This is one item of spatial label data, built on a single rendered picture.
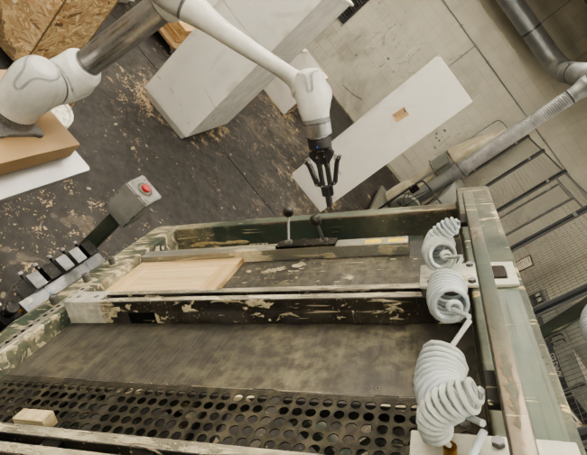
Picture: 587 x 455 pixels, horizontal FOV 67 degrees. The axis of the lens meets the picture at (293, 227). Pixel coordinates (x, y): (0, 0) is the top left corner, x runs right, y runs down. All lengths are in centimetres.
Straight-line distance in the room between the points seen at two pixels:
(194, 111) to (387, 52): 598
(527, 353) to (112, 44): 158
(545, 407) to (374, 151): 454
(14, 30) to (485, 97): 785
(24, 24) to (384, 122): 336
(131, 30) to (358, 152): 371
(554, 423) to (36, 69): 167
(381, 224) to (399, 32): 795
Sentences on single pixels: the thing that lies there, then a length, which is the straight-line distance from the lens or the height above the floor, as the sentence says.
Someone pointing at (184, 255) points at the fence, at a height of 106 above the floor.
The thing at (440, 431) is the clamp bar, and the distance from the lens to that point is 56.
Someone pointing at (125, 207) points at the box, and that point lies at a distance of 191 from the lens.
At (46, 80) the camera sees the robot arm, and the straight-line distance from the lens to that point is 177.
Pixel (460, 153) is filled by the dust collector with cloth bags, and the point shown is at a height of 150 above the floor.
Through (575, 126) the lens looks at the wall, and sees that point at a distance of 977.
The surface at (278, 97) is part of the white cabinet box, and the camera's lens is 653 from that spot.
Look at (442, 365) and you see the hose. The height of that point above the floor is 189.
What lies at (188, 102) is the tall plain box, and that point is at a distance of 405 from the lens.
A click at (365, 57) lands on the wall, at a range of 948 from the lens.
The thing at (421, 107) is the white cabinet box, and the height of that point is 163.
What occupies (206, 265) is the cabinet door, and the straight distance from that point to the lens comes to 152.
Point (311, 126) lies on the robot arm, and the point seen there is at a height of 167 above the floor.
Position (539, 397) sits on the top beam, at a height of 194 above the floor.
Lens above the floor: 209
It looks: 27 degrees down
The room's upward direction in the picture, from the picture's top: 54 degrees clockwise
